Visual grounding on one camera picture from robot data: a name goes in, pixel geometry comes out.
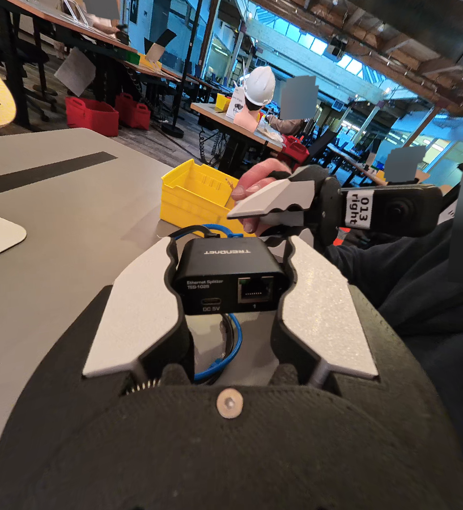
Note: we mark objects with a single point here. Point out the orange safety vest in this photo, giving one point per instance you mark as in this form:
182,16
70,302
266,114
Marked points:
338,241

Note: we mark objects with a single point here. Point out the grey hanging paper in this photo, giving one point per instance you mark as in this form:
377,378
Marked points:
74,71

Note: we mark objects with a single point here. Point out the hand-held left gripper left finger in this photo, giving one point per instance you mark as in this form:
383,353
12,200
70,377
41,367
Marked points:
135,314

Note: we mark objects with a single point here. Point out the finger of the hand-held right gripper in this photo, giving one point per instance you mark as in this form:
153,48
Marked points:
285,219
271,195

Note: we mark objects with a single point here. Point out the black floor pole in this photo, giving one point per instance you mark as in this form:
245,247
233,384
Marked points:
187,59

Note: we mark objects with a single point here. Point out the small yellow parts bin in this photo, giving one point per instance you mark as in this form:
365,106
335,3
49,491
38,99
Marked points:
223,102

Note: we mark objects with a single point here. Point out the person's right hand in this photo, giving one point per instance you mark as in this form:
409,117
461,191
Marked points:
255,175

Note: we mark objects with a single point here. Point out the pink mannequin head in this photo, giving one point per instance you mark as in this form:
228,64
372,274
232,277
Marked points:
247,117

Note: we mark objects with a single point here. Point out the black ethernet splitter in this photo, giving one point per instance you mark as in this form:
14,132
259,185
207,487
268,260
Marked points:
223,263

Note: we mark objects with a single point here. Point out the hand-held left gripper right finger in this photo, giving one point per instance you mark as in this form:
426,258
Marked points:
323,314

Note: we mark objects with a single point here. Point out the white product box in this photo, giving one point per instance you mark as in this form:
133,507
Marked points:
235,101

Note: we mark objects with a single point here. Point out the yellow divided storage bin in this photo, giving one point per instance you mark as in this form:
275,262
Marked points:
191,195

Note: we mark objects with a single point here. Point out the person's right forearm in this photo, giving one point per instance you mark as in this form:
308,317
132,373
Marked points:
374,271

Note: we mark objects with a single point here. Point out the white hard hat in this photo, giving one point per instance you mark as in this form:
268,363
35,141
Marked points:
259,85

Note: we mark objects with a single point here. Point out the red storage bin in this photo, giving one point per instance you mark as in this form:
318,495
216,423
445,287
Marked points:
133,113
92,117
295,151

